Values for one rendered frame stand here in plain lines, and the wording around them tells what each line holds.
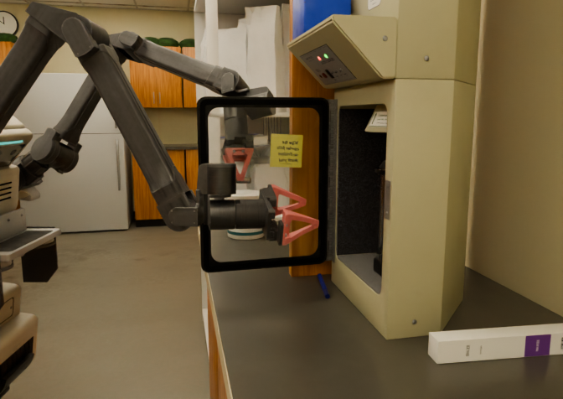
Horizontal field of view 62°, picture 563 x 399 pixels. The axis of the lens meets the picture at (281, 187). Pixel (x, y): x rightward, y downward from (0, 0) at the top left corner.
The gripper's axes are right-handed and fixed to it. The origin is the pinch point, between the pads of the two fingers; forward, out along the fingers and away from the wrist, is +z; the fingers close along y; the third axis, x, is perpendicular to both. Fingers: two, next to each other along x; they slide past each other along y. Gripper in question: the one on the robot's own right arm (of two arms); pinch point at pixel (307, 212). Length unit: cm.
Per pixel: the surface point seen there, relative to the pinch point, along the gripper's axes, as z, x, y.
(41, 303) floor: -123, 181, 225
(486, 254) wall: 55, 20, 13
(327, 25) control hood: -0.5, -35.4, -1.2
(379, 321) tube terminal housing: 11.9, 16.0, -14.8
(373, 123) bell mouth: 12.9, -17.2, 4.3
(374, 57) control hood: 6.8, -31.2, -5.6
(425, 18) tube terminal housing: 15.6, -37.7, -3.9
